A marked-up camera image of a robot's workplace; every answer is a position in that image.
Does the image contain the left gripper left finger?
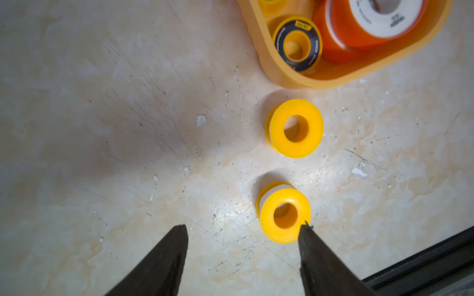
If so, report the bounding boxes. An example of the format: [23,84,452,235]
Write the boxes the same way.
[107,224,189,296]

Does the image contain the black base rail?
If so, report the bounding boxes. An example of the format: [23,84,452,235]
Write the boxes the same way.
[363,227,474,296]

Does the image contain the yellow plastic storage box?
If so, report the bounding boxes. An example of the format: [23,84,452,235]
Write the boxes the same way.
[238,1,453,90]

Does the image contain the yellow tape roll bottom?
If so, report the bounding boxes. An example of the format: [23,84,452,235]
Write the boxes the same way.
[256,181,311,244]

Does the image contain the orange tape roll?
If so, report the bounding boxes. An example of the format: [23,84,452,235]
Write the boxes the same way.
[312,0,359,64]
[330,0,428,50]

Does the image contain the yellow black tape roll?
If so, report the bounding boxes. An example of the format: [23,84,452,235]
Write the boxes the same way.
[272,16,323,75]

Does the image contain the yellow tape roll centre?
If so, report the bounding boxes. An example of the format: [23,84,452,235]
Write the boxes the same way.
[264,99,324,159]

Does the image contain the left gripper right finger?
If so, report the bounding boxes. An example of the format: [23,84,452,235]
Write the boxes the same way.
[298,223,376,296]

